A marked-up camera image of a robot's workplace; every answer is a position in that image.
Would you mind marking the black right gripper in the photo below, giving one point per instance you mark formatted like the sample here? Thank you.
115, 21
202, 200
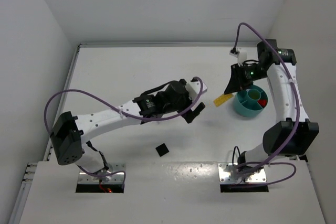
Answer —
241, 74

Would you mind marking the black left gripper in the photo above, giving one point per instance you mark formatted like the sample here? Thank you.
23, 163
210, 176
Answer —
191, 107

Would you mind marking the yellow long lego plate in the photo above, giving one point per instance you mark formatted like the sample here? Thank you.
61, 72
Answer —
222, 99

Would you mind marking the red long lego brick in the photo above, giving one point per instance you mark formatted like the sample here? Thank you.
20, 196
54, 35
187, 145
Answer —
262, 102

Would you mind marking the black square lego plate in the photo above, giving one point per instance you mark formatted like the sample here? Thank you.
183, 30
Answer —
162, 150

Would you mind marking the yellow square lego brick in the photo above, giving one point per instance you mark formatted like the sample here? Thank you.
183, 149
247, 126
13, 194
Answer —
254, 94

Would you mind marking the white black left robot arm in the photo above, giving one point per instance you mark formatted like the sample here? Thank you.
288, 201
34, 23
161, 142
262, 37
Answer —
71, 135

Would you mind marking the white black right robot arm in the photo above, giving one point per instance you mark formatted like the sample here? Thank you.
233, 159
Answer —
293, 131

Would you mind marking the teal divided round container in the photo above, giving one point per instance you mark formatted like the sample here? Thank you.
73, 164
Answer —
247, 107

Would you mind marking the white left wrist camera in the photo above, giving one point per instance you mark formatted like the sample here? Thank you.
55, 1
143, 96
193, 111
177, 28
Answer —
194, 88

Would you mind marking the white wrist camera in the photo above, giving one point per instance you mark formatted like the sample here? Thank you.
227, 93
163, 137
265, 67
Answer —
240, 54
194, 88

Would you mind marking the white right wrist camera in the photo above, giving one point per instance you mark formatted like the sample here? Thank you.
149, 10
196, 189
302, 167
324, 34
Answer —
240, 54

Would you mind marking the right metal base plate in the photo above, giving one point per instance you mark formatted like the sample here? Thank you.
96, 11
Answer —
228, 175

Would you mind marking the metal base plate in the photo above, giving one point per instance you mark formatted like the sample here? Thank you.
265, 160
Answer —
115, 174
228, 175

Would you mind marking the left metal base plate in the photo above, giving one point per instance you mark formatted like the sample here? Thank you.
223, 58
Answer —
115, 174

